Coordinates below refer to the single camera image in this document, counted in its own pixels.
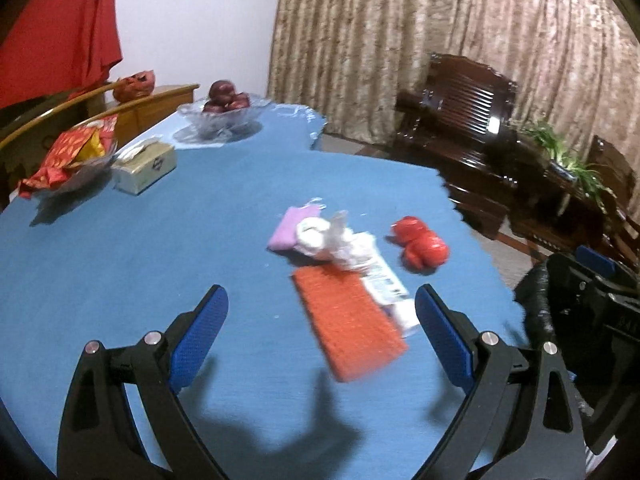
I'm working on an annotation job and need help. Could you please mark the red wrapper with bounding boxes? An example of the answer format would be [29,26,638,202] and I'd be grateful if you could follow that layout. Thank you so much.
[391,216,449,273]

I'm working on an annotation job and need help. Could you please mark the dark wooden side table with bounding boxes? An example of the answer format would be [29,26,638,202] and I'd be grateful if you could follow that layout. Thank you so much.
[495,130,616,261]

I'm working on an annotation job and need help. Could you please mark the glass fruit bowl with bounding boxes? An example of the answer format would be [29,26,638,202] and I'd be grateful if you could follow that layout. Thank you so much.
[176,95,273,143]

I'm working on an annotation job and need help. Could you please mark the trash bin with black bag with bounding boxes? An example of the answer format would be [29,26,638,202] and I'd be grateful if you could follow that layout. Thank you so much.
[512,262,557,353]

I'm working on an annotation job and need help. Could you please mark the red cloth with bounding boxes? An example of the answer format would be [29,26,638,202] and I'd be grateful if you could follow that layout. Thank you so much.
[0,0,123,110]

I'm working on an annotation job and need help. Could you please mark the floral beige curtain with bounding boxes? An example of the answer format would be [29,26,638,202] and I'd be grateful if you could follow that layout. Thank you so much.
[267,0,640,196]

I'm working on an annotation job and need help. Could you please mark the white tube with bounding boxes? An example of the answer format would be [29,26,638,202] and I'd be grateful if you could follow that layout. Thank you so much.
[360,240,421,338]

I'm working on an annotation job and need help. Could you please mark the red ornament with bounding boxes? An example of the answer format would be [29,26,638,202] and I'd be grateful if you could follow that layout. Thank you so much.
[112,70,157,103]

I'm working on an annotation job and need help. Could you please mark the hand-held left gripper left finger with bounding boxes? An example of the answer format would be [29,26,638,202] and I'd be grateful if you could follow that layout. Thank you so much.
[57,284,230,480]

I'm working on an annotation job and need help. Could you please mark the clear wrapper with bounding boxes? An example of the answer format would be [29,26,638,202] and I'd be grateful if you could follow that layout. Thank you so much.
[325,210,376,271]

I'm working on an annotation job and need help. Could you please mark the red and yellow snack packets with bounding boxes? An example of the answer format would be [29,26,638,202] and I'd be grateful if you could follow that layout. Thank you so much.
[19,115,118,201]

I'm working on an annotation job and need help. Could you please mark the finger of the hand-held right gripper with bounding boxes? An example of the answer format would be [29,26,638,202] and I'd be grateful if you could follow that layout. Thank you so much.
[546,254,608,356]
[574,245,640,301]

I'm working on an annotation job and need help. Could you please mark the light wooden cabinet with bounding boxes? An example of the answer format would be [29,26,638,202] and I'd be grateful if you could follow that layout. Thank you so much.
[0,82,200,211]

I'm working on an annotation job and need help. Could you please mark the pink packet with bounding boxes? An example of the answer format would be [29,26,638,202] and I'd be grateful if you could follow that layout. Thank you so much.
[266,205,321,252]

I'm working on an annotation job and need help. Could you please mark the dark wooden armchair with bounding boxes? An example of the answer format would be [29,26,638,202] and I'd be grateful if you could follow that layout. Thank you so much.
[587,135,640,261]
[392,52,521,241]

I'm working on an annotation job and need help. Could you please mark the orange foam mesh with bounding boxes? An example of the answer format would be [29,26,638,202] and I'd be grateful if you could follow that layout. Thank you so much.
[291,264,408,383]

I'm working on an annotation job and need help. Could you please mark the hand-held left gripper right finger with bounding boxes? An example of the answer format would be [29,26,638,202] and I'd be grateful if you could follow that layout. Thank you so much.
[415,284,587,480]

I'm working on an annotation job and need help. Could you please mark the glass snack bowl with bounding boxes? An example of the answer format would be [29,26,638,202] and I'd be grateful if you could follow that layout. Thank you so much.
[30,135,120,196]

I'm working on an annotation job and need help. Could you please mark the tissue box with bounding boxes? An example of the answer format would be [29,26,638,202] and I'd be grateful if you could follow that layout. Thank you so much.
[111,137,178,196]

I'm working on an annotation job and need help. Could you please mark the green potted plant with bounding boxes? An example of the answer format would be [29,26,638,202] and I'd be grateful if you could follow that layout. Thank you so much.
[520,120,616,216]

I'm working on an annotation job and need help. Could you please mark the white tissue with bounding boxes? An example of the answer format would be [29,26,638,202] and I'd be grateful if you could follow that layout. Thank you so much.
[295,216,333,261]

